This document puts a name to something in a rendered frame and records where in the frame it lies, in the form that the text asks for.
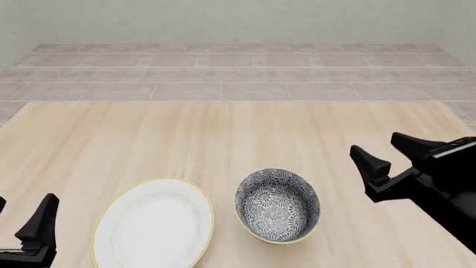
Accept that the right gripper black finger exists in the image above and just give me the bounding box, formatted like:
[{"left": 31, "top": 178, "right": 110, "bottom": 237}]
[
  {"left": 350, "top": 144, "right": 393, "bottom": 184},
  {"left": 390, "top": 132, "right": 448, "bottom": 169}
]

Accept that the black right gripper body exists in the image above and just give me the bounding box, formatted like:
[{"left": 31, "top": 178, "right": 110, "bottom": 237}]
[{"left": 364, "top": 135, "right": 476, "bottom": 204}]

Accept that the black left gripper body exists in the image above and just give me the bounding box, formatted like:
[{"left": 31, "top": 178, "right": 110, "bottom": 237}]
[{"left": 0, "top": 237, "right": 59, "bottom": 268}]

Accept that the patterned black and white bowl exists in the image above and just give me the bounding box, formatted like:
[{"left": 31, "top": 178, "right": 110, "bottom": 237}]
[{"left": 234, "top": 167, "right": 322, "bottom": 246}]

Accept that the white plate with yellow rim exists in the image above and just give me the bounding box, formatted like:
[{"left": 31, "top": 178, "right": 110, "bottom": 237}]
[{"left": 91, "top": 176, "right": 216, "bottom": 268}]

